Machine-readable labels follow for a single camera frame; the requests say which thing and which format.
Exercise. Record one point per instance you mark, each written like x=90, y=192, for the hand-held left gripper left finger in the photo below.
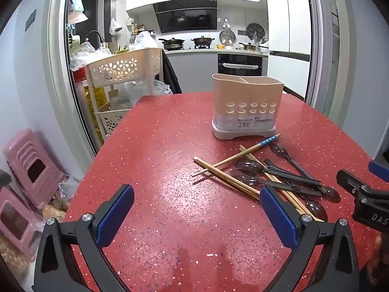
x=117, y=216

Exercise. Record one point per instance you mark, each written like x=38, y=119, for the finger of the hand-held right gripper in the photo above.
x=349, y=182
x=379, y=168

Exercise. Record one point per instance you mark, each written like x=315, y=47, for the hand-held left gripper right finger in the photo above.
x=278, y=216

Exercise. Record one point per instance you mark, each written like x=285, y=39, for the yellow patterned wooden chopstick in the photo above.
x=246, y=153
x=290, y=199

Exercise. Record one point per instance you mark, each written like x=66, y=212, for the plain wooden chopstick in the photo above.
x=225, y=174
x=223, y=178

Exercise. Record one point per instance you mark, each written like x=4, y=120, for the blue patterned wooden chopstick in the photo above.
x=267, y=141

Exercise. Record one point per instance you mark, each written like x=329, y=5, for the beige plastic utensil holder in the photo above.
x=243, y=97

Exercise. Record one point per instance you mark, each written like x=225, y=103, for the person's right hand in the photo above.
x=381, y=252

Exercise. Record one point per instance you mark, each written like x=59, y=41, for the bag of food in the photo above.
x=54, y=211

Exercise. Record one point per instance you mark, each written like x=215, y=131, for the pink plastic stool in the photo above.
x=15, y=222
x=33, y=167

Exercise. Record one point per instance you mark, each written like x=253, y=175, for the yellow oil bottle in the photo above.
x=94, y=106

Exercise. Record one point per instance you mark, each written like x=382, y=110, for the clear plastic bag in cart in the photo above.
x=130, y=94

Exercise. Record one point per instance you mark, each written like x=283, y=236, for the cream plastic storage cart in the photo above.
x=121, y=67

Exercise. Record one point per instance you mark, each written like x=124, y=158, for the black hanging garment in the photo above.
x=171, y=76

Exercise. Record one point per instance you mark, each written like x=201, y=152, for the black built-in oven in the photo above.
x=240, y=64

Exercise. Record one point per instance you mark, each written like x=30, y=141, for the crumpled clear plastic bag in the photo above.
x=88, y=54

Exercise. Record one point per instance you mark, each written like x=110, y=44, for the small steel saucepan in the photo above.
x=249, y=47

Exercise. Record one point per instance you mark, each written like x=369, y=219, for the white refrigerator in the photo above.
x=291, y=21

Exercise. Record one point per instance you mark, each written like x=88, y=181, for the tall clear plastic bag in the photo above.
x=146, y=41

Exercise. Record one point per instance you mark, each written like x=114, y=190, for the round metal steamer rack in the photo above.
x=255, y=30

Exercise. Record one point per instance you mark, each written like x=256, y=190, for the black wok with lid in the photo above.
x=171, y=43

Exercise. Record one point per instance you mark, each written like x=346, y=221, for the black kitchen faucet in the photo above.
x=97, y=35

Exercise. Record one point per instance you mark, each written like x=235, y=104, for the seasoning rack with bottles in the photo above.
x=141, y=30

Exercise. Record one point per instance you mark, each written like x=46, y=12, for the hanging white plastic bag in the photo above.
x=115, y=27

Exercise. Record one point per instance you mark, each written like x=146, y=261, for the dark cooking pot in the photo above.
x=202, y=41

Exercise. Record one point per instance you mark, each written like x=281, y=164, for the black range hood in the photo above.
x=185, y=18

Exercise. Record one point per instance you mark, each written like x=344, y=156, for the dark wall panel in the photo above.
x=31, y=19

